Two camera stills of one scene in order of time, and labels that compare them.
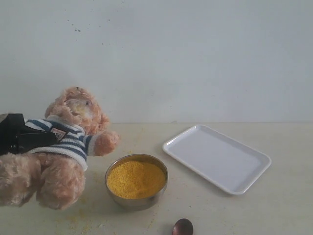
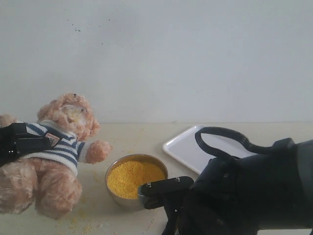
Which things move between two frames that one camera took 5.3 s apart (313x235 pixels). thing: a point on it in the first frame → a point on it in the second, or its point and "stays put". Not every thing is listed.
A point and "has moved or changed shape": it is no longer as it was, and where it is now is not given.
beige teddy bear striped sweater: (55, 173) has moved or changed shape
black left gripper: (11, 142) → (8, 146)
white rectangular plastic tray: (220, 159) stays put
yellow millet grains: (131, 179) stays put
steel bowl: (136, 182) stays put
